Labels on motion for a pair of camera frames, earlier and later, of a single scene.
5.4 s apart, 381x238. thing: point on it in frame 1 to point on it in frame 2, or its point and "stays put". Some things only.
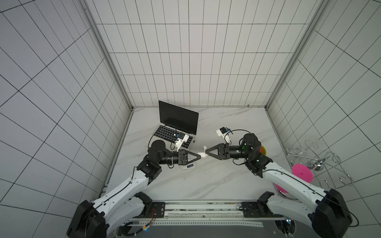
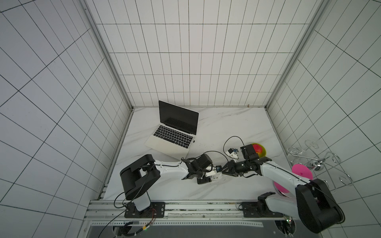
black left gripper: (185, 152) to (204, 180)
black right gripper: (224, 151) to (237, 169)
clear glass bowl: (286, 195) stays put
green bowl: (263, 150) stays put
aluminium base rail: (211, 214) stays put
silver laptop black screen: (177, 124) stays put
